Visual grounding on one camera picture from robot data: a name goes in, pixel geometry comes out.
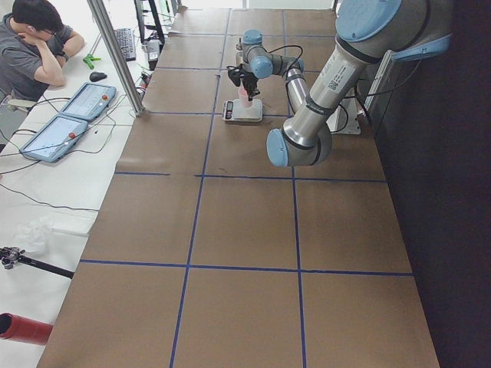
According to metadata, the black keyboard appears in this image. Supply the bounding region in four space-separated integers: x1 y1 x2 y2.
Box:
114 28 137 61

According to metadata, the black computer mouse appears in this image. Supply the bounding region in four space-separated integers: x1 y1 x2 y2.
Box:
89 71 107 82

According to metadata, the pink plastic cup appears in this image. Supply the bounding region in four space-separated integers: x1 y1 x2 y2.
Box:
238 86 252 108

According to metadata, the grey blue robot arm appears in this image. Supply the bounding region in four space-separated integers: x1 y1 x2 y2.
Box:
228 29 305 113
266 0 454 167

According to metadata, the upper teach pendant tablet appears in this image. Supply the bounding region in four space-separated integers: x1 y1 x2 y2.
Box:
59 82 117 122

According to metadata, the clear glass sauce bottle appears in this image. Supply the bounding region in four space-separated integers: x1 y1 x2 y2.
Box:
236 38 243 66

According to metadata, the red cylinder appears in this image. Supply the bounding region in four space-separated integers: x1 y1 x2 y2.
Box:
1 313 53 346

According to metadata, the crumpled clear plastic bag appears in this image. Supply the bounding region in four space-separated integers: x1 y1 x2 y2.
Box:
14 216 53 255

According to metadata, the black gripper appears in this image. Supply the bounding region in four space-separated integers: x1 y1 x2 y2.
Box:
237 64 260 101

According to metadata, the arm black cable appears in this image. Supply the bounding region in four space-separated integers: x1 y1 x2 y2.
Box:
264 44 304 74

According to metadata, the lower teach pendant tablet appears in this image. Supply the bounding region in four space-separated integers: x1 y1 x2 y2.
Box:
20 114 88 163

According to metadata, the aluminium frame post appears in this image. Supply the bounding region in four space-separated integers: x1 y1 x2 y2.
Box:
87 0 145 117

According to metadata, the teach pendant tablet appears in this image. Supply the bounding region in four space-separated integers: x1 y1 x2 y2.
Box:
20 114 88 163
59 82 117 122

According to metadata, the white digital kitchen scale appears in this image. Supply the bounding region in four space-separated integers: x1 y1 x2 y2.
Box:
222 99 263 123

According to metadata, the green clamp tool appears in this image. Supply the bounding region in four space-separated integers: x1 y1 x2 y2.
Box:
83 54 101 70

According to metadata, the seated person grey shirt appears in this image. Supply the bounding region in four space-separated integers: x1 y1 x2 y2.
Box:
1 0 85 102

